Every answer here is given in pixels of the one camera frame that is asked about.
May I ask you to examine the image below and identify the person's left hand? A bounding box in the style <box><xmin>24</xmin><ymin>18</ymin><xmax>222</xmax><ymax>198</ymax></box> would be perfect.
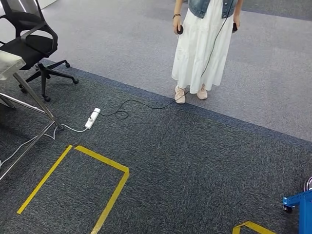
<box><xmin>233</xmin><ymin>12</ymin><xmax>241</xmax><ymax>32</ymax></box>

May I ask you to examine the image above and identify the person's right hand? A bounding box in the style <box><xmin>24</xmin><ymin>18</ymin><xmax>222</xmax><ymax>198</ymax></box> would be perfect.
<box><xmin>172</xmin><ymin>14</ymin><xmax>183</xmax><ymax>36</ymax></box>

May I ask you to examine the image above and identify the blue metal shelf rack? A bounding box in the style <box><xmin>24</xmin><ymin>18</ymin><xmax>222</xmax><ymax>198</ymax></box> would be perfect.
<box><xmin>283</xmin><ymin>190</ymin><xmax>312</xmax><ymax>234</ymax></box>

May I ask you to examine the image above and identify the stainless steel workbench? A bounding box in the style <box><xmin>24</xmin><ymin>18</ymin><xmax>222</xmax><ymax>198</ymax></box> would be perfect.
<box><xmin>0</xmin><ymin>50</ymin><xmax>64</xmax><ymax>181</ymax></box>

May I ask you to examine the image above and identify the person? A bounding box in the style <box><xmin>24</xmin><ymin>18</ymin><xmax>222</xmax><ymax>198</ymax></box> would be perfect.
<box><xmin>171</xmin><ymin>0</ymin><xmax>244</xmax><ymax>105</ymax></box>

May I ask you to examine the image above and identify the white power strip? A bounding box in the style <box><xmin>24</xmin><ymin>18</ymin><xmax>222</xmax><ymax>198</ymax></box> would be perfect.
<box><xmin>85</xmin><ymin>108</ymin><xmax>100</xmax><ymax>130</ymax></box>

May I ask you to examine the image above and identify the yellow floor tape square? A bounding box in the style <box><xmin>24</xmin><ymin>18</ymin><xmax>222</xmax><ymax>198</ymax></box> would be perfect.
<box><xmin>16</xmin><ymin>145</ymin><xmax>129</xmax><ymax>234</ymax></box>

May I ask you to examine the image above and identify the black armrest office chair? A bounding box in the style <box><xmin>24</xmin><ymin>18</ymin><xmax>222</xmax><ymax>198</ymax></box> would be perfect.
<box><xmin>0</xmin><ymin>0</ymin><xmax>79</xmax><ymax>103</ymax></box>

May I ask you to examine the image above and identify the white coiled floor cable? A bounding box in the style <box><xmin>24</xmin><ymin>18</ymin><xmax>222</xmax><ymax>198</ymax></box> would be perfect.
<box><xmin>0</xmin><ymin>124</ymin><xmax>88</xmax><ymax>169</ymax></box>

